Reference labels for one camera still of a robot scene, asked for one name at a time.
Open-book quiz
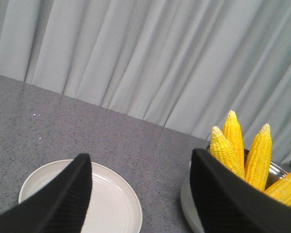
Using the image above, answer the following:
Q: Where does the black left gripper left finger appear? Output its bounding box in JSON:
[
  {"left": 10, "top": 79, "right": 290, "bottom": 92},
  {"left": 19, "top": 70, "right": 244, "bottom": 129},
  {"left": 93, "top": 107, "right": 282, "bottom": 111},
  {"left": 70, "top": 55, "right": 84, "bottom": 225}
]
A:
[{"left": 0, "top": 153, "right": 92, "bottom": 233}]

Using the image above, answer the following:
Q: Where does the cream white round plate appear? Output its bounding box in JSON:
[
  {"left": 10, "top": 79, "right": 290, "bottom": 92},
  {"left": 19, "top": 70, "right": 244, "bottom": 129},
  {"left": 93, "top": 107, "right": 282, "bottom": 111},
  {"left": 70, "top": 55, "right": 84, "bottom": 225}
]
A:
[{"left": 18, "top": 159, "right": 143, "bottom": 233}]

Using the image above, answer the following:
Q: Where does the pale green electric cooking pot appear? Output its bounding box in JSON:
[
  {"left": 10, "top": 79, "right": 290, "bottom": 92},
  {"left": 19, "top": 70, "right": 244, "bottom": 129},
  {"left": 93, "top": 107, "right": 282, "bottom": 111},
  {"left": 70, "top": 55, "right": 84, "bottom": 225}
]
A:
[{"left": 180, "top": 142, "right": 291, "bottom": 233}]

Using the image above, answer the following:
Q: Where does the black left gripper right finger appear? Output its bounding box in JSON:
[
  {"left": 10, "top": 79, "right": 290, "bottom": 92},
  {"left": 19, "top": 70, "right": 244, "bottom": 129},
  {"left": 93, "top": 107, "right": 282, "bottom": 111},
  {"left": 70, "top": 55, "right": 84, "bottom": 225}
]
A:
[{"left": 191, "top": 148, "right": 291, "bottom": 233}]

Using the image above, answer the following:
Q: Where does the corn cob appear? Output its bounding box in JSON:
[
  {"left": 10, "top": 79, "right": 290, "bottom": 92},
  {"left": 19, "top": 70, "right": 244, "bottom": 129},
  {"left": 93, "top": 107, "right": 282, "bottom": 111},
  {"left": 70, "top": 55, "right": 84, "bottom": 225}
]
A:
[
  {"left": 245, "top": 123, "right": 273, "bottom": 192},
  {"left": 210, "top": 126, "right": 245, "bottom": 180},
  {"left": 223, "top": 110, "right": 244, "bottom": 171},
  {"left": 264, "top": 172, "right": 291, "bottom": 207}
]

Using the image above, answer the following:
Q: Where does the grey pleated curtain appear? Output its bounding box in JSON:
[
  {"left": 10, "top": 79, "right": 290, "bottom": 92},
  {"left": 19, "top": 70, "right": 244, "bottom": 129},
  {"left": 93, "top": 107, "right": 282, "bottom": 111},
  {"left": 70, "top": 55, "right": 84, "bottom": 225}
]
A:
[{"left": 0, "top": 0, "right": 291, "bottom": 164}]

